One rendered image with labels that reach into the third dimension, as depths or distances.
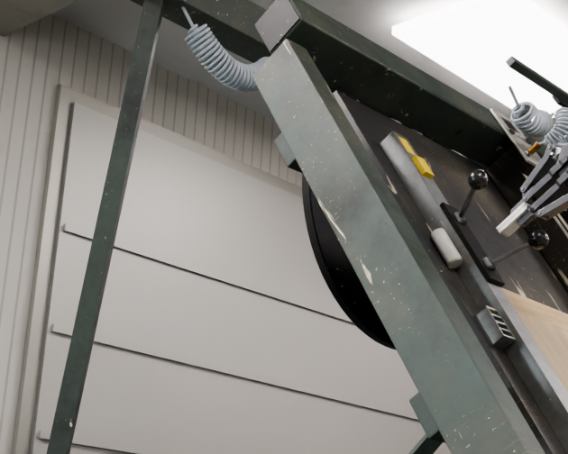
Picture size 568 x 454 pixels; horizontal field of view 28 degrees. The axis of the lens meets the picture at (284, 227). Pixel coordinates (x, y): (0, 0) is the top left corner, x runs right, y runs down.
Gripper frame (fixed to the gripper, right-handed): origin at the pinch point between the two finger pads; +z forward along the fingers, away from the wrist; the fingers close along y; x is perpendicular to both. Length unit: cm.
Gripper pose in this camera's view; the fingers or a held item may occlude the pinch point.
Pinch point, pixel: (516, 220)
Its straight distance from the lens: 205.6
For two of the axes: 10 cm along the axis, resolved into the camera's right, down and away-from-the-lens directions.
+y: 3.5, 7.1, -6.2
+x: 6.8, 2.6, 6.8
